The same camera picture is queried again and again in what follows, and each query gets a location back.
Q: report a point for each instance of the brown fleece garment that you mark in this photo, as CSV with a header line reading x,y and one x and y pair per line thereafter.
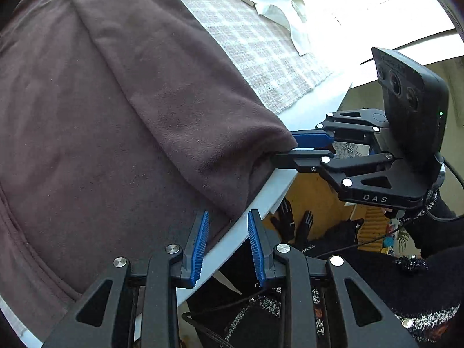
x,y
108,134

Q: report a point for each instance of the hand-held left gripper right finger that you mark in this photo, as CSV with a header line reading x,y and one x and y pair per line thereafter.
x,y
257,250

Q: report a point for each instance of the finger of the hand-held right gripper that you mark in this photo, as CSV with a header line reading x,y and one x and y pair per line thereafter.
x,y
311,139
301,159

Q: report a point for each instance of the person's right forearm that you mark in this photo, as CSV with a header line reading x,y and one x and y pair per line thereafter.
x,y
438,224

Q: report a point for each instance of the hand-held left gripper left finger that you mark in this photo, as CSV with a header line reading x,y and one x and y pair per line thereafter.
x,y
197,250

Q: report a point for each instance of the pink plaid blanket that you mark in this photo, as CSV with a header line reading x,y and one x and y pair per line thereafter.
x,y
253,43

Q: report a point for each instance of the black glove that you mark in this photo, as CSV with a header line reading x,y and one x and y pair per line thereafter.
x,y
304,230
286,221

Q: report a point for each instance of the yellow ribbed object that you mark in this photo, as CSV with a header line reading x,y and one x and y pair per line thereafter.
x,y
375,228

